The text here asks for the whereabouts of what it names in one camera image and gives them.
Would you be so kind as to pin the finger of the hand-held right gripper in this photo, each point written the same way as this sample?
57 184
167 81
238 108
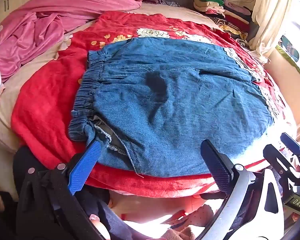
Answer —
275 155
291 142

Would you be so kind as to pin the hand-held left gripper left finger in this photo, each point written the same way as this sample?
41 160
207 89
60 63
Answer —
87 162

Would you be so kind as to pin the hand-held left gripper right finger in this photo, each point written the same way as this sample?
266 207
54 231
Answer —
215 161

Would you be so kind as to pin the blue denim lace-trimmed pants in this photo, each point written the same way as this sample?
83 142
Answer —
177 105

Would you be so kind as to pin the dark navy cloth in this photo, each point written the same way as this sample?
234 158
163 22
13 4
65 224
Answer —
25 155

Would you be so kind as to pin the red floral blanket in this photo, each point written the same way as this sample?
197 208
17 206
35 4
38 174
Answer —
45 110

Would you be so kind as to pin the green edged cloth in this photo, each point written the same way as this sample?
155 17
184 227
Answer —
292 55

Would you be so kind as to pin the cream curtain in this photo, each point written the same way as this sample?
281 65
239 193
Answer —
272 12

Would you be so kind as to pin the stack of folded clothes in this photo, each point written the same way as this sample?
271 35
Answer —
222 12

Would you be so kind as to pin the pink velvet blanket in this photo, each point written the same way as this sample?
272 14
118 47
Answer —
65 7

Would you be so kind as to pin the dark striped cloth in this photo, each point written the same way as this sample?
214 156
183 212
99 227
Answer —
155 0

